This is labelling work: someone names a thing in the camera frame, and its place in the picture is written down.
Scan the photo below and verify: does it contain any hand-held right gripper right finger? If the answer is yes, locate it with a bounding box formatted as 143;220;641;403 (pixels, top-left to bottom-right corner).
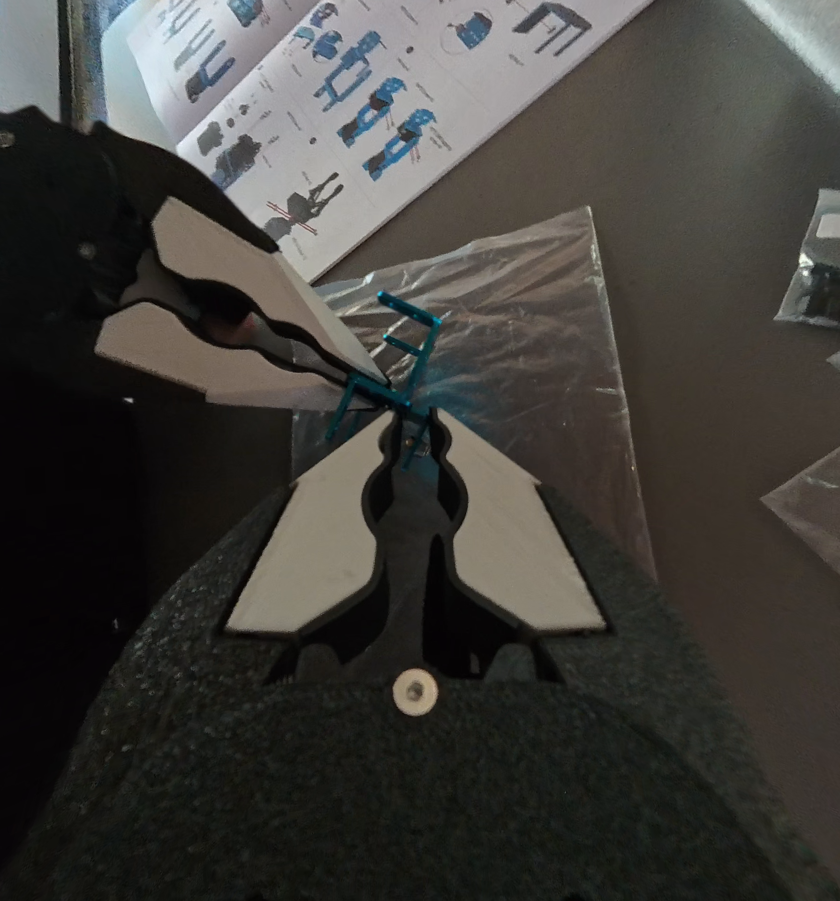
427;408;607;634

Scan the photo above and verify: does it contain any open instruction manual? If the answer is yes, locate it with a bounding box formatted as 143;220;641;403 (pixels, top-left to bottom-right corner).
126;0;656;283

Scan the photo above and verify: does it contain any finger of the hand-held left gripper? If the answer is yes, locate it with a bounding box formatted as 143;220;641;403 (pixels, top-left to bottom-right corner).
150;197;390;386
95;299;348;411

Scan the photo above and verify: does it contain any blue metal bracket assembly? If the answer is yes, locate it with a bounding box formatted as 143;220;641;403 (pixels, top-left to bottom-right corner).
325;290;443;473

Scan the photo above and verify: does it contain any white foam sheet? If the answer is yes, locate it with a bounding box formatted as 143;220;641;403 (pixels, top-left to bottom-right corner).
740;0;840;121

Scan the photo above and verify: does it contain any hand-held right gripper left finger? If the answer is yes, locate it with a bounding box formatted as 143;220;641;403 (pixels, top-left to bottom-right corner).
226;412;396;634

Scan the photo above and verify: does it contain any clear plastic bag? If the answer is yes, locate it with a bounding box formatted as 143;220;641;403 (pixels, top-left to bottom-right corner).
289;206;656;578

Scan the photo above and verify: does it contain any group of small hardware bags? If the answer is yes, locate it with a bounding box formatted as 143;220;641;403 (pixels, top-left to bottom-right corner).
761;189;840;592

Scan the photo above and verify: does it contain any person's left hand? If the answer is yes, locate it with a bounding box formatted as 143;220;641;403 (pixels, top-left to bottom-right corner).
205;312;260;351

